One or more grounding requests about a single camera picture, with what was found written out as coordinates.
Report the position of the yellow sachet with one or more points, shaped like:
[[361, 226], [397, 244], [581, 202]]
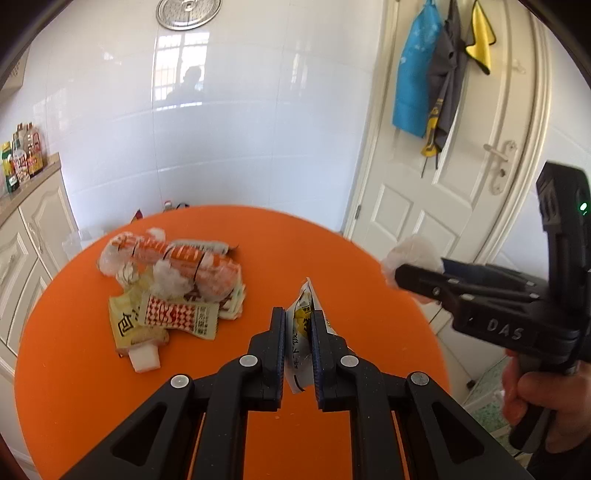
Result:
[[122, 323]]

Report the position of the clear orange plastic wrapper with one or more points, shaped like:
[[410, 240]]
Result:
[[217, 277]]

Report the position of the row of condiment bottles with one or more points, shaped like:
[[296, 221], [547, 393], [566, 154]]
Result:
[[23, 157]]

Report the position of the white tissue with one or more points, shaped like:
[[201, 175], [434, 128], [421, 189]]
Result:
[[415, 249]]

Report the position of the orange white sausage wrapper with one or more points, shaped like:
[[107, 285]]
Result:
[[129, 242]]

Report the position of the orange striped sausage wrapper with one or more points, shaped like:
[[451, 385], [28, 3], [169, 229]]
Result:
[[180, 254]]

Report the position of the orange round table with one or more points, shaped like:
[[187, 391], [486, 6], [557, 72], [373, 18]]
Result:
[[346, 258]]

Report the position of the gold red bag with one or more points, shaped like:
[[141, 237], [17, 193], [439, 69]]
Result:
[[168, 206]]

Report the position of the clear plastic bag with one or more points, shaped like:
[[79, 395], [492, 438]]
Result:
[[76, 240]]

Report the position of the green patterned mat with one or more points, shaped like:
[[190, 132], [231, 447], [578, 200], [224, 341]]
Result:
[[485, 406]]

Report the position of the white kitchen cabinet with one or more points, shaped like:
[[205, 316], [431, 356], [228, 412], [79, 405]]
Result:
[[27, 258]]

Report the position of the white panel door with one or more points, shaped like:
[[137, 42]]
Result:
[[457, 207]]

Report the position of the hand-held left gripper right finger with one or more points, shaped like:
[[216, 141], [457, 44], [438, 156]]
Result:
[[316, 355]]

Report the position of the white yellow snack wrapper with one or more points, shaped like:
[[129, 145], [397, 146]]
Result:
[[300, 323]]

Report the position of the grey vented appliance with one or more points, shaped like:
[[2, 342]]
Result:
[[17, 69]]

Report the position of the red white patterned sachet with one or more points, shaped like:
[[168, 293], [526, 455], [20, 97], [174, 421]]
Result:
[[180, 316]]

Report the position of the person's right hand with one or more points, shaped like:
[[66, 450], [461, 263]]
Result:
[[510, 397]]

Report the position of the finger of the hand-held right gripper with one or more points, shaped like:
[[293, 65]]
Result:
[[418, 277], [485, 272]]

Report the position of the white foam block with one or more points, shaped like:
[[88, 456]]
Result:
[[145, 360]]

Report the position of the blue apron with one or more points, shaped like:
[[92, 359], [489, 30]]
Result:
[[413, 69]]

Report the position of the white tissue wad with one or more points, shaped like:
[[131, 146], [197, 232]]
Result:
[[171, 279], [111, 261]]

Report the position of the yellow cloth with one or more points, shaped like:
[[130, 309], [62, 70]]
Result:
[[480, 44]]

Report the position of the white printed wrapper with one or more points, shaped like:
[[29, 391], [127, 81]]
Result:
[[233, 302]]

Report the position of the beige countertop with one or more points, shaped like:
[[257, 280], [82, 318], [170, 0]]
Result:
[[48, 168]]

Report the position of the round steel lid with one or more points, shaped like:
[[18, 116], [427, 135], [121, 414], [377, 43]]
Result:
[[187, 14]]

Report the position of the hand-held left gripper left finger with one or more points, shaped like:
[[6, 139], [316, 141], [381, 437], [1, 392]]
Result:
[[279, 350]]

